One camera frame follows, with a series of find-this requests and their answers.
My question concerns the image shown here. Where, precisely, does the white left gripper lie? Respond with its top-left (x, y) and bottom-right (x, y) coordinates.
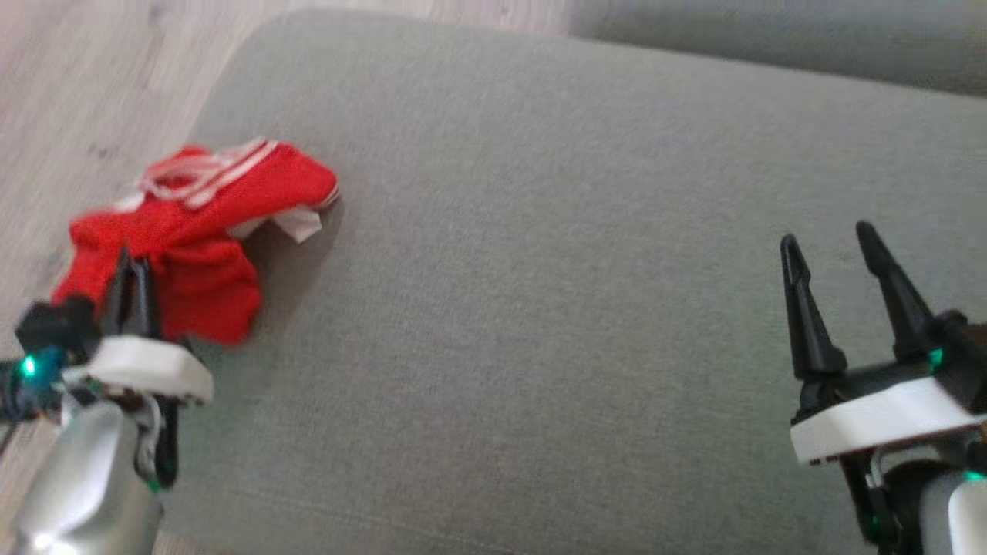
top-left (62, 247), bottom-right (214, 407)

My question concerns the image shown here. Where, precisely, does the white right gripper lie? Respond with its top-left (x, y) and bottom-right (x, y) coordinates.
top-left (780, 221), bottom-right (987, 466)

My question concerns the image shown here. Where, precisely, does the red garment with white stripes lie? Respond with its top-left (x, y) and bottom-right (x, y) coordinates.
top-left (50, 137), bottom-right (341, 346)

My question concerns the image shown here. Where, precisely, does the large grey sofa seat cushion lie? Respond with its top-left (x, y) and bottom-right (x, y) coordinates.
top-left (158, 9), bottom-right (987, 555)

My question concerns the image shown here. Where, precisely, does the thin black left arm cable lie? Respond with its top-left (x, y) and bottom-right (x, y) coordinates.
top-left (153, 397), bottom-right (180, 488)

